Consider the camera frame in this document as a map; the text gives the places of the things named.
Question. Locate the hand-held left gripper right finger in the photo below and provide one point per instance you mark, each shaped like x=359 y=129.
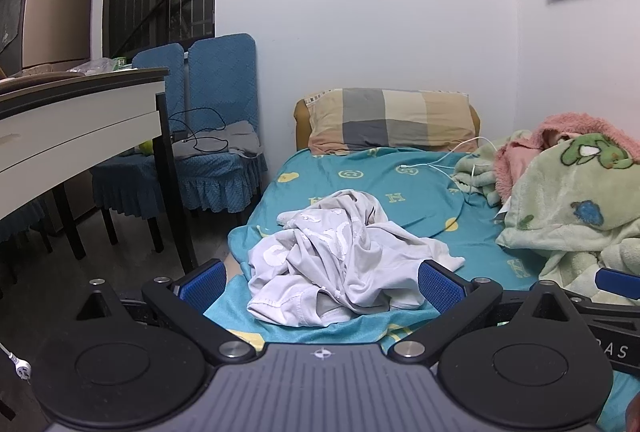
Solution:
x=441 y=287

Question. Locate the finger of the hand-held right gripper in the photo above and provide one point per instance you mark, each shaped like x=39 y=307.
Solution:
x=620 y=283

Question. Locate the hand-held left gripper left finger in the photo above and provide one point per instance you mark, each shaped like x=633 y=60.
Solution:
x=202 y=286

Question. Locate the white t-shirt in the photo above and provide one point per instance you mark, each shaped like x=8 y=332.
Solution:
x=340 y=257

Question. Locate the green cartoon print blanket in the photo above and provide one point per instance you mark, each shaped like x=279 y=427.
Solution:
x=565 y=207

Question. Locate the teal patterned bed sheet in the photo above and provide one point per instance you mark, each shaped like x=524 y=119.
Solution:
x=380 y=182

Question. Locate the pink fleece blanket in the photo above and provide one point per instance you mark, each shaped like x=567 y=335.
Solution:
x=515 y=162

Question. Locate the yellow-green toy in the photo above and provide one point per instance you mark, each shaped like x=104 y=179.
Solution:
x=146 y=147

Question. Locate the grey cloth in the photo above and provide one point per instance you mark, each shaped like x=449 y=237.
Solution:
x=235 y=137

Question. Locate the plaid pillow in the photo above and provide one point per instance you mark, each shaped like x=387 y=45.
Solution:
x=390 y=117

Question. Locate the mustard yellow pillow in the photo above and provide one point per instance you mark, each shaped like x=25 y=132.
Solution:
x=300 y=122

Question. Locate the blue covered chair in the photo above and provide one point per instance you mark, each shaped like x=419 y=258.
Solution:
x=20 y=217
x=160 y=72
x=222 y=77

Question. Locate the white power plug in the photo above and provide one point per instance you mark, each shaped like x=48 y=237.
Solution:
x=22 y=369

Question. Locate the white desk with black legs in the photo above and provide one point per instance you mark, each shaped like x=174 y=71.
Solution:
x=75 y=127

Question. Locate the green packet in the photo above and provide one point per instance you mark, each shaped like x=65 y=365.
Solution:
x=120 y=61

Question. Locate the clear plastic bag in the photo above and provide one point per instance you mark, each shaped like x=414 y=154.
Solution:
x=92 y=66

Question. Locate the cardboard box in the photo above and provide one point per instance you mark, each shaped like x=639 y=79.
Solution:
x=55 y=7

